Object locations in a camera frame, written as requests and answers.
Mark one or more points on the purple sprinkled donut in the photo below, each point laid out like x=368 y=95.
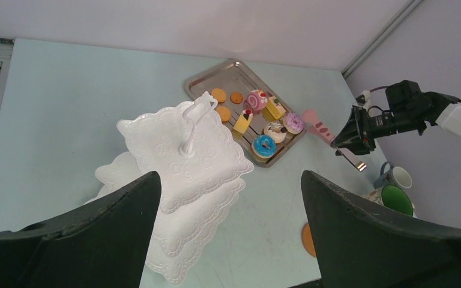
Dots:
x=293 y=123

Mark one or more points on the white grey mug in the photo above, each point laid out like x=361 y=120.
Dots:
x=393 y=175

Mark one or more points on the pink swiss roll cake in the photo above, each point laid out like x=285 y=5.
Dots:
x=256 y=101

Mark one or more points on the yellow cake slice with cherry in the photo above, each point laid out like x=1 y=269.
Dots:
x=243 y=121

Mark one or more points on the orange cookie rear left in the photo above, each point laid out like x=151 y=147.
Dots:
x=219 y=94

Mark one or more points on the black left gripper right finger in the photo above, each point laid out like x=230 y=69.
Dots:
x=360 y=243

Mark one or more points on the brown cookie rear right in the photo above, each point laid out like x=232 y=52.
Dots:
x=236 y=97

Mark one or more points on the yellow cake slice with fruit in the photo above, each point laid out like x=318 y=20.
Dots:
x=275 y=107

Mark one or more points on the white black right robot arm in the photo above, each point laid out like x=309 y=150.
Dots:
x=436 y=109

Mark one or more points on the orange cookie front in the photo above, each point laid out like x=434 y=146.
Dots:
x=224 y=113

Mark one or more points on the green interior floral mug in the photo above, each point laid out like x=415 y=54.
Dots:
x=392 y=197

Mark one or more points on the white three-tier dessert stand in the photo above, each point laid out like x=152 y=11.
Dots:
x=201 y=169

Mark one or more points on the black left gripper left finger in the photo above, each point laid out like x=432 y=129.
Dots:
x=101 y=244

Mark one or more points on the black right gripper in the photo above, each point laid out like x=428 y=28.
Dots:
x=361 y=130

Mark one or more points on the pink-tipped metal tongs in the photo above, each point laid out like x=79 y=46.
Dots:
x=316 y=127

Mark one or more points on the orange cookie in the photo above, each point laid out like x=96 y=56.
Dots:
x=224 y=113
x=219 y=94

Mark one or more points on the light brown coaster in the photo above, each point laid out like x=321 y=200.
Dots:
x=307 y=241

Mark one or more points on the blue frosted donut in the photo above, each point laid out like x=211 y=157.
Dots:
x=264 y=146

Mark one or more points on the white chocolate donut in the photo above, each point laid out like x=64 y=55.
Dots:
x=276 y=130

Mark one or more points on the stainless steel tray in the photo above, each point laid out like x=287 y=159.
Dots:
x=235 y=76

